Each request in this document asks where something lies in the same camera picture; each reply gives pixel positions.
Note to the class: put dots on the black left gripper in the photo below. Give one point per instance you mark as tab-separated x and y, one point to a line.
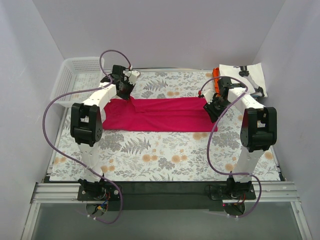
124	90

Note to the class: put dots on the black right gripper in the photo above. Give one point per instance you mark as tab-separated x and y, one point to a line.
212	109

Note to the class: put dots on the magenta t shirt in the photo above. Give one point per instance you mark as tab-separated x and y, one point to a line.
183	114

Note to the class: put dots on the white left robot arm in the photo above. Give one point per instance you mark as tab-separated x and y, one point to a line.
86	127

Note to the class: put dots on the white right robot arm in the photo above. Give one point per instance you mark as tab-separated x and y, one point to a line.
257	134

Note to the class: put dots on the orange folded t shirt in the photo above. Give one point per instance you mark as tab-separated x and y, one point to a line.
215	75

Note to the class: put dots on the white plastic basket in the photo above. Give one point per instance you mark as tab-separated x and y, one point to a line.
78	73

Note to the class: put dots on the white printed folded t shirt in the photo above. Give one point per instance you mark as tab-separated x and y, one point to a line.
251	75

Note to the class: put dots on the floral table mat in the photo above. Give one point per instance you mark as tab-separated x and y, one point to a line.
171	156

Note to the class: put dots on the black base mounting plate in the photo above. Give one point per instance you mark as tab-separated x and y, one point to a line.
165	195

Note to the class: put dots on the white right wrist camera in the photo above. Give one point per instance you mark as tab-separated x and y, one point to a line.
208	95

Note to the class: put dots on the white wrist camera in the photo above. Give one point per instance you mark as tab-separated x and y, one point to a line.
131	76
208	95

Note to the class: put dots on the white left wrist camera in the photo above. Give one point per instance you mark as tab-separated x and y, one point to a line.
131	76

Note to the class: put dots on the aluminium frame rail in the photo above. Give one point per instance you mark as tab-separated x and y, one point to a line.
59	192

